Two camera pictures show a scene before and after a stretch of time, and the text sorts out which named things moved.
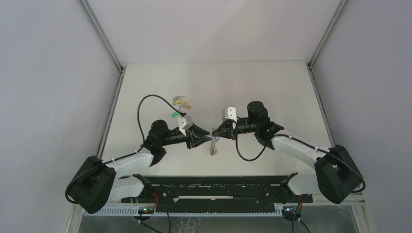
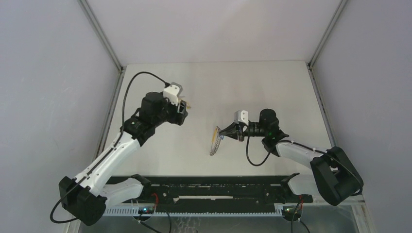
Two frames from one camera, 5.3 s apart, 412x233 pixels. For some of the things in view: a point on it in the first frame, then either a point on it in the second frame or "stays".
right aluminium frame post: x=310 y=63 stays
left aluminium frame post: x=120 y=69 stays
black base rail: x=216 y=194 stays
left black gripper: x=197 y=141 to x=178 y=118
